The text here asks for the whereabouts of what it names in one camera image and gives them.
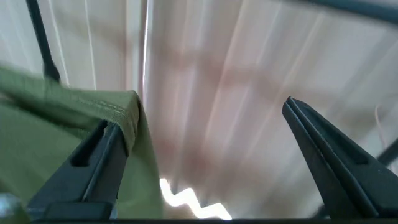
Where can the green printed t-shirt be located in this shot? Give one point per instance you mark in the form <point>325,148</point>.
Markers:
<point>31,149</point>

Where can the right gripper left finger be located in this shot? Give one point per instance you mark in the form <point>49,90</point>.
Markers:
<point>93,174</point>

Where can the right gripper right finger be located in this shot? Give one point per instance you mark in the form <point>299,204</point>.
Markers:
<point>351,180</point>

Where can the black clothes rack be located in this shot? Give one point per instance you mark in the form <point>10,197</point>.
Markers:
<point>43,46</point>

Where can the beige curtain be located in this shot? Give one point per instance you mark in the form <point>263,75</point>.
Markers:
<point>233,93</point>

